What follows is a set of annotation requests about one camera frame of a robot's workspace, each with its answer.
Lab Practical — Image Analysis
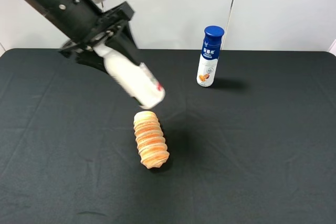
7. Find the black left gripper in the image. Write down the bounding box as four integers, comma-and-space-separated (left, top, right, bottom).
59, 0, 141, 73

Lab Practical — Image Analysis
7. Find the white milk bottle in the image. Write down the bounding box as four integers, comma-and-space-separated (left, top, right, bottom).
94, 44, 165, 109

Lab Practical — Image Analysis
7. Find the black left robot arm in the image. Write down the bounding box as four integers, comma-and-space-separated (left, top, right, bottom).
25, 0, 140, 71

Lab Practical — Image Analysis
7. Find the blue capped yogurt bottle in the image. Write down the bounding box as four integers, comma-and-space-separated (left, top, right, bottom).
196, 26, 225, 87

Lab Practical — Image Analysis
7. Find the stacked orange bread roll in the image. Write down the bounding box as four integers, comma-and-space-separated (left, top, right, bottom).
133, 111, 170, 169

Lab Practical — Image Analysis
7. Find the black tablecloth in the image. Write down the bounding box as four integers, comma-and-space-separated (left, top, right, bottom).
1, 49, 335, 223

